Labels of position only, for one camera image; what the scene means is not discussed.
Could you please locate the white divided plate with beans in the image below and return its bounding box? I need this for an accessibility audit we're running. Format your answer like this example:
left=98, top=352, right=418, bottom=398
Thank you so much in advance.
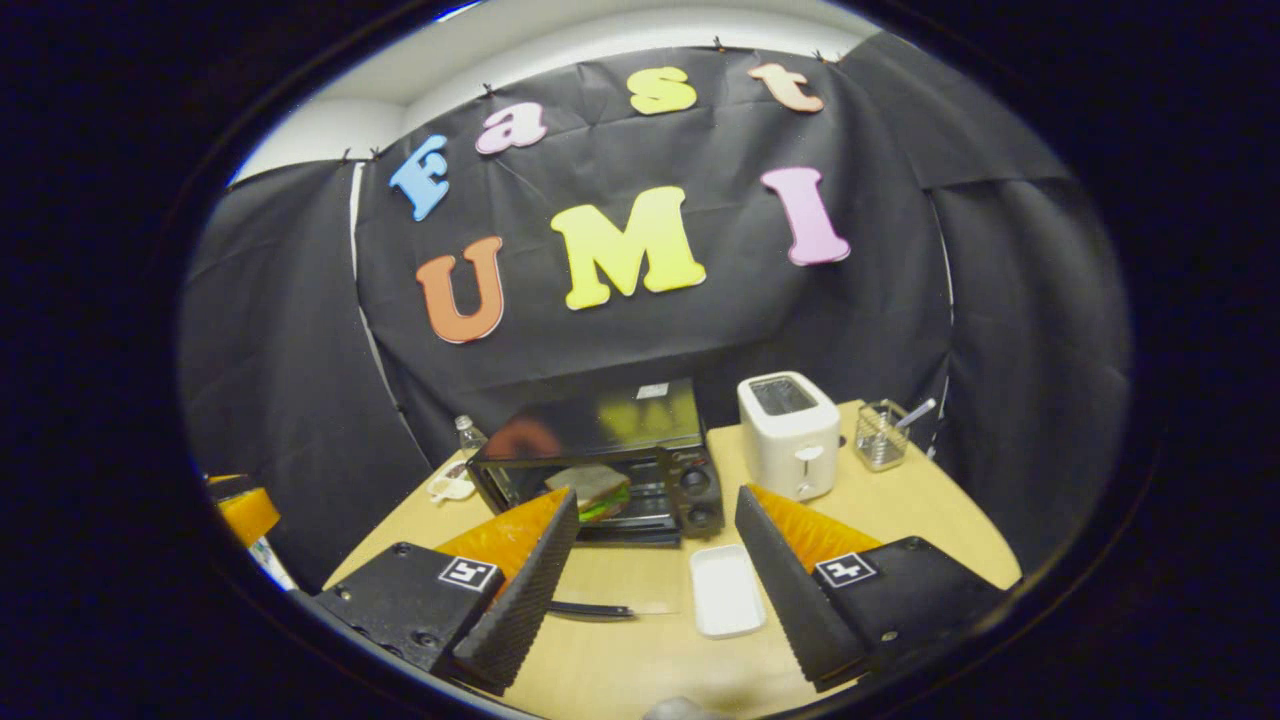
left=428, top=465, right=479, bottom=504

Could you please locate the white rectangular tray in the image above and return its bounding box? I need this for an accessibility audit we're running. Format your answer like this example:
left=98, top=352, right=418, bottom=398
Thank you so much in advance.
left=690, top=545, right=767, bottom=640

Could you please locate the wire mesh utensil basket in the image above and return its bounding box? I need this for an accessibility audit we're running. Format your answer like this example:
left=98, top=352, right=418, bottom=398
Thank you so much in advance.
left=855, top=400, right=911, bottom=472

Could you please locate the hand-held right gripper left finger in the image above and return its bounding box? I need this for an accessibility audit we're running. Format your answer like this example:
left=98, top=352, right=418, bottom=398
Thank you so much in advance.
left=315, top=487, right=581, bottom=696

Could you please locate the black electric oven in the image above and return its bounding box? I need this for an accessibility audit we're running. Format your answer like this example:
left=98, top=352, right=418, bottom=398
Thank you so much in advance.
left=468, top=378, right=726, bottom=621

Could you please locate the white toaster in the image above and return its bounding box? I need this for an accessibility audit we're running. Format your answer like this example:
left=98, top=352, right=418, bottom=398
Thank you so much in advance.
left=738, top=372, right=842, bottom=502

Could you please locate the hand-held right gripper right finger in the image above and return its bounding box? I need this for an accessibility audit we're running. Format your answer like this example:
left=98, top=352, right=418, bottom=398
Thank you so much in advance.
left=735, top=483, right=1006, bottom=693

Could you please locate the sandwich with lettuce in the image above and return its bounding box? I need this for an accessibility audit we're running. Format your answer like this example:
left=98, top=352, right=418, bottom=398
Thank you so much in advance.
left=545, top=463, right=633, bottom=524

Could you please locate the row of small black clips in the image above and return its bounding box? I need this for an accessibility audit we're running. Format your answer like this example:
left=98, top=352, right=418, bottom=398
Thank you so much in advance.
left=340, top=36, right=841, bottom=161

